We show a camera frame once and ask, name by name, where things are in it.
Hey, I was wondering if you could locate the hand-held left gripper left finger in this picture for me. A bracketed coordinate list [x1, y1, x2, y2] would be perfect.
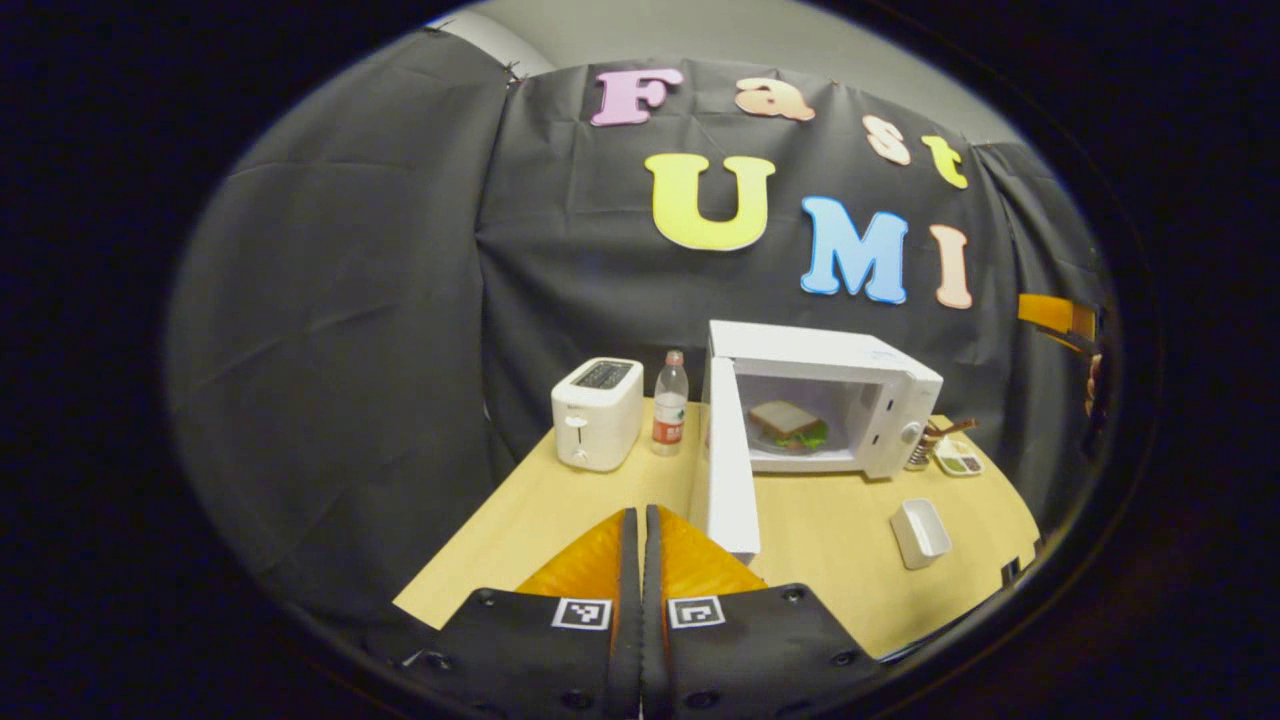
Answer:
[395, 507, 642, 720]

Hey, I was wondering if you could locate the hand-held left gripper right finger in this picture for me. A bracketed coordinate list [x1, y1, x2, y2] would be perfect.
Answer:
[640, 505, 886, 720]

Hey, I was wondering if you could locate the sandwich with green lettuce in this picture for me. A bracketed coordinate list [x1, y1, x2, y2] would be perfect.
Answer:
[750, 401, 829, 451]

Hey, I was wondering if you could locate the white microwave oven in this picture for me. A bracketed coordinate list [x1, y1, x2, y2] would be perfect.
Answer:
[688, 320, 945, 566]

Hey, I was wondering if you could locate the white divided plate with beans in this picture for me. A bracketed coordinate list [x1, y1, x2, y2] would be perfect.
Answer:
[935, 440, 985, 478]

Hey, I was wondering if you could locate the white rectangular dish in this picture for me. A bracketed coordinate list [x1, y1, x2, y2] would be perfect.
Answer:
[889, 498, 953, 571]

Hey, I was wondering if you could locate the white toaster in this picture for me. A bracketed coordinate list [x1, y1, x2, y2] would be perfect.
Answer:
[551, 357, 645, 473]

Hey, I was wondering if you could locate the clear plastic water bottle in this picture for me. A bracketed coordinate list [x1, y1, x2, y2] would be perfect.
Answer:
[652, 350, 690, 458]

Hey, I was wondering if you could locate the metal wire basket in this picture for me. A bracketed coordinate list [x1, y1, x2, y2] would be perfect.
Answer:
[905, 425, 946, 473]

